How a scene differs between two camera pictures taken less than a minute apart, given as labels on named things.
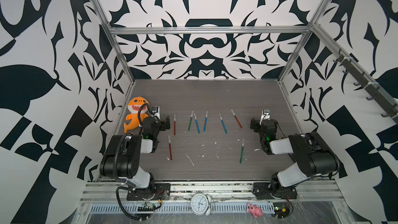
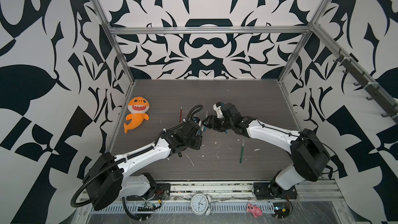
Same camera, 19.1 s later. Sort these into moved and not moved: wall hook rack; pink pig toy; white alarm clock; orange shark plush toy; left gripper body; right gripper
Moved: left gripper body; right gripper
Not moved: pink pig toy; white alarm clock; wall hook rack; orange shark plush toy
